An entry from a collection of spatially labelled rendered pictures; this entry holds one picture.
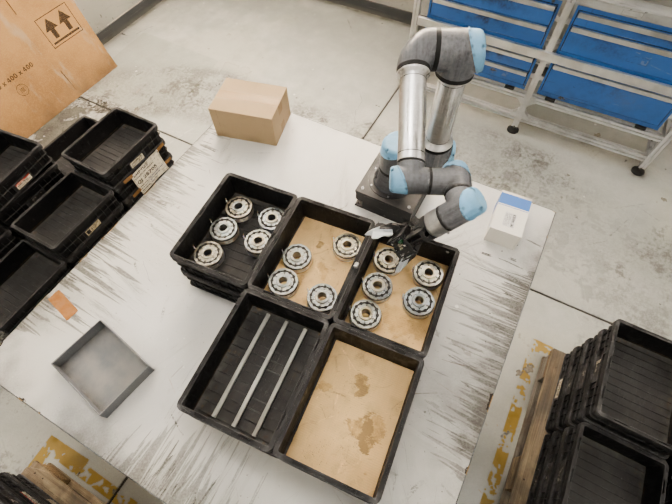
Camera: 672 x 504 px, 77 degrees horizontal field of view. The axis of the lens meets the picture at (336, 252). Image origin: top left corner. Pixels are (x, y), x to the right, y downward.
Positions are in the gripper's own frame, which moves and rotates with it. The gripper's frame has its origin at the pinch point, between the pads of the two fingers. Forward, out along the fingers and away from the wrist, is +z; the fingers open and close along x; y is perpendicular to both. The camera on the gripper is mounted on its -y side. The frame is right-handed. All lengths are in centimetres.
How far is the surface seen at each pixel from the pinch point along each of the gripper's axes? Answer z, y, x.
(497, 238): -13, -50, 33
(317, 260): 28.0, -6.8, -7.1
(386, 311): 13.0, 0.0, 18.8
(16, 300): 171, 22, -77
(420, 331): 6.1, 1.5, 29.3
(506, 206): -20, -59, 26
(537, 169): -9, -190, 58
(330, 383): 26.4, 26.6, 20.6
